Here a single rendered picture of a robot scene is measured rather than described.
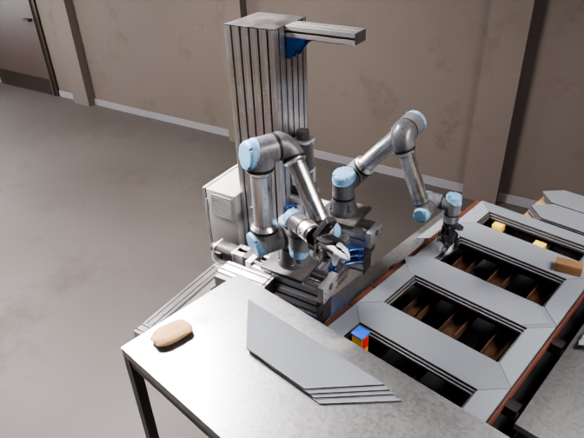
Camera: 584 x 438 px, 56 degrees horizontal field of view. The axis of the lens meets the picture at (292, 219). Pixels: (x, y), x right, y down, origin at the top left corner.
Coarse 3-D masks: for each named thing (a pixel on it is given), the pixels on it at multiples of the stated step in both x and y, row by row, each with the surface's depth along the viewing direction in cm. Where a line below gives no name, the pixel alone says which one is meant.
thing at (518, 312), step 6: (522, 300) 249; (528, 300) 249; (516, 306) 246; (522, 306) 246; (528, 306) 246; (534, 306) 246; (510, 312) 243; (516, 312) 243; (522, 312) 243; (528, 312) 243; (510, 318) 240; (516, 318) 240; (522, 318) 239
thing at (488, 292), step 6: (486, 288) 257; (492, 288) 257; (498, 288) 257; (480, 294) 254; (486, 294) 254; (492, 294) 254; (498, 294) 254; (474, 300) 250; (480, 300) 250; (486, 300) 250; (492, 300) 250; (486, 306) 247
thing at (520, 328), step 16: (512, 224) 307; (464, 240) 293; (560, 240) 291; (496, 256) 282; (544, 272) 268; (400, 288) 260; (432, 288) 262; (464, 304) 252; (544, 304) 250; (496, 320) 243; (384, 336) 233; (400, 352) 228; (432, 368) 220; (464, 384) 211
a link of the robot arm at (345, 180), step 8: (344, 168) 276; (336, 176) 271; (344, 176) 270; (352, 176) 270; (336, 184) 272; (344, 184) 270; (352, 184) 272; (336, 192) 274; (344, 192) 273; (352, 192) 275; (344, 200) 275
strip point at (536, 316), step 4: (536, 308) 245; (540, 308) 245; (532, 312) 242; (536, 312) 242; (540, 312) 242; (528, 316) 240; (532, 316) 240; (536, 316) 240; (540, 316) 240; (544, 316) 240; (524, 320) 238; (528, 320) 238; (532, 320) 238; (536, 320) 238; (540, 320) 238; (544, 320) 238; (524, 324) 236; (528, 324) 236; (532, 324) 236
